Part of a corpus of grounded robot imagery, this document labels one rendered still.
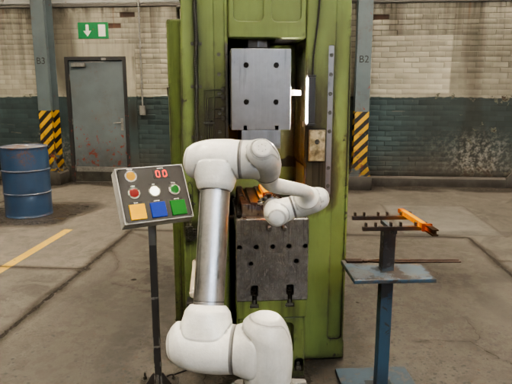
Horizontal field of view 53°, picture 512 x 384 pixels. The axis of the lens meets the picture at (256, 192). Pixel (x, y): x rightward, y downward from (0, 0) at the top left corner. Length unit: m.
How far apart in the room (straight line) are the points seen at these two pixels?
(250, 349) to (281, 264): 1.15
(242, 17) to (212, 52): 0.24
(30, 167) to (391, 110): 5.48
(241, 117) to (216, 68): 0.31
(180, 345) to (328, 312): 1.57
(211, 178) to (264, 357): 0.58
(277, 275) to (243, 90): 0.97
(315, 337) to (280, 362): 1.51
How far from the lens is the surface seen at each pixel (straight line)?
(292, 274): 2.73
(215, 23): 2.75
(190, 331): 1.64
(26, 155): 6.85
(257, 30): 2.75
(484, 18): 9.10
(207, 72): 2.73
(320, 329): 3.11
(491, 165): 9.19
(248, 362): 1.62
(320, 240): 2.91
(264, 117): 2.60
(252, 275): 2.70
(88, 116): 9.34
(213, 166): 1.67
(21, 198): 6.94
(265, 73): 2.60
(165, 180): 2.52
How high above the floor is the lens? 1.55
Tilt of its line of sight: 11 degrees down
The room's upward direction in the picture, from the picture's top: straight up
